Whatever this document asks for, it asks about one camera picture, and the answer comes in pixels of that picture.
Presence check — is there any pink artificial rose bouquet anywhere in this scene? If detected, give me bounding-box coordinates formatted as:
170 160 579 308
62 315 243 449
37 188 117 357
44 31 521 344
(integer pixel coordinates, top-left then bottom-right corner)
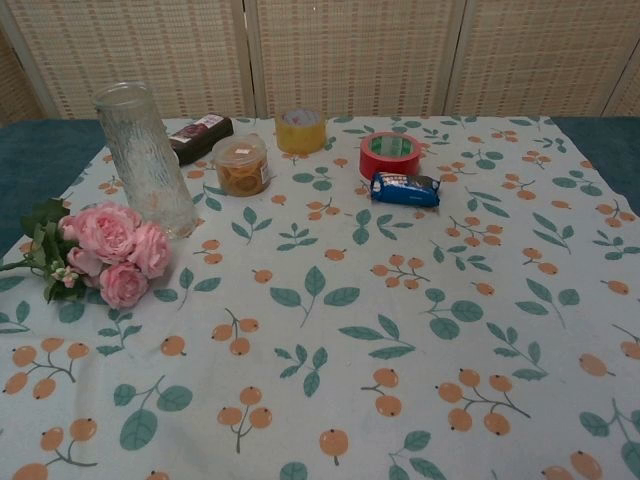
0 197 174 310

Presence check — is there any transparent textured glass vase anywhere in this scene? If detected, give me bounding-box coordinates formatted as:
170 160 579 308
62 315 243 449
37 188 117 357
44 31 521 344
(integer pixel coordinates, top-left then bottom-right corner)
91 82 197 240

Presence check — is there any floral fruit print tablecloth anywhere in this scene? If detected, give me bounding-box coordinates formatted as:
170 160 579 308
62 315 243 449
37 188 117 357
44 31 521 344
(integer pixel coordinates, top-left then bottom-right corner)
0 114 640 480

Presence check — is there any blue snack packet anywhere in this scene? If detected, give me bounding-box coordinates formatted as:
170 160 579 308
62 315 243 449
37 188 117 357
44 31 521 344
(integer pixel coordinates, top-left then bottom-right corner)
369 171 443 208

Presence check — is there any red tape roll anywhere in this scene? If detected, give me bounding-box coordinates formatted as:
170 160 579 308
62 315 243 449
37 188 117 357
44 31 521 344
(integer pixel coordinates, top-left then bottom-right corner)
358 131 422 178

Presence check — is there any round plastic snack container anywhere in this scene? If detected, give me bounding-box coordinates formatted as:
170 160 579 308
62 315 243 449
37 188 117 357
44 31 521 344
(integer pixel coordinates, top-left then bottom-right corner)
210 134 275 198

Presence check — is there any yellowish clear packing tape roll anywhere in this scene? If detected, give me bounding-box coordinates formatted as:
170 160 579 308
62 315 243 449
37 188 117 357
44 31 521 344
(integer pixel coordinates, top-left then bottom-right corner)
275 108 327 154

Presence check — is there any woven bamboo screen panel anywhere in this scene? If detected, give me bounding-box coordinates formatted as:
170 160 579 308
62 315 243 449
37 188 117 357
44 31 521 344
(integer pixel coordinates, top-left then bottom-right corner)
0 0 257 121
247 0 469 121
604 52 640 119
0 19 49 127
442 0 640 120

